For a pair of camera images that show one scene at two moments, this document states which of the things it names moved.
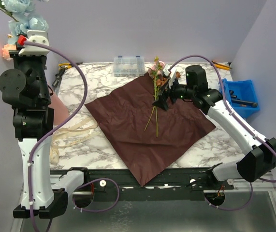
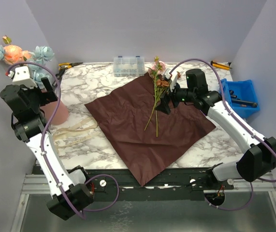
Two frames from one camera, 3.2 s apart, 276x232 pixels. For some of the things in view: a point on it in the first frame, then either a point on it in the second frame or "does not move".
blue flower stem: [21, 11] to [37, 65]
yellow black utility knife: [223, 66] does not move
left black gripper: [18, 59] to [46, 97]
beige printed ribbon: [66, 137] does not move
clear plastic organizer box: [131, 66] does not move
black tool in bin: [235, 100] does not move
